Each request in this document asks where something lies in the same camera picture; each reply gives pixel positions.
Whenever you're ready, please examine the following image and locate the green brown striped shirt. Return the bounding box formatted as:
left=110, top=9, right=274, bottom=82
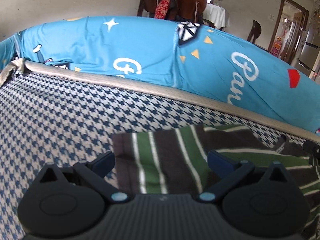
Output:
left=112, top=125, right=319, bottom=239

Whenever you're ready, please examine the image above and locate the houndstooth sofa seat cushion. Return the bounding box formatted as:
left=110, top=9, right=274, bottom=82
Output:
left=1, top=66, right=305, bottom=239

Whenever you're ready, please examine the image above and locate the silver refrigerator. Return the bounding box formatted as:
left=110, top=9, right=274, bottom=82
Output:
left=293, top=14, right=319, bottom=84

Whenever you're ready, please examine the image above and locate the dark wooden chair right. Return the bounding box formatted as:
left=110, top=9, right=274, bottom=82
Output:
left=247, top=20, right=261, bottom=44

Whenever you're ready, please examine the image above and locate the blue printed sofa back cover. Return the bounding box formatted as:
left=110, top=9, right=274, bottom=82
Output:
left=1, top=16, right=319, bottom=134

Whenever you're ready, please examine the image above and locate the white clothed dining table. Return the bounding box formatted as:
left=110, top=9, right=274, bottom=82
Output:
left=203, top=3, right=229, bottom=31

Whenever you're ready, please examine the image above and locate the dark wooden dining chair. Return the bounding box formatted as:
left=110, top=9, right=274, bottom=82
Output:
left=137, top=0, right=208, bottom=23

